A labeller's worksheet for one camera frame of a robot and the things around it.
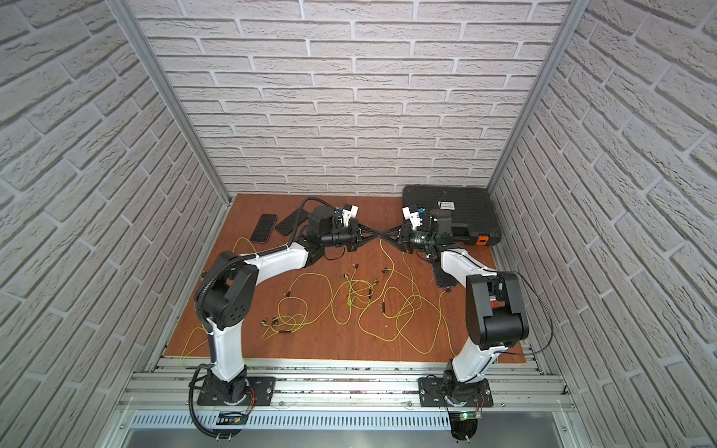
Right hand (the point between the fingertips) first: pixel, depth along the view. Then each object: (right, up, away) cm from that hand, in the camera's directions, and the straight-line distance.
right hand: (385, 236), depth 85 cm
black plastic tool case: (+38, +6, +25) cm, 46 cm away
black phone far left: (-48, +2, +26) cm, 55 cm away
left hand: (0, +1, -3) cm, 3 cm away
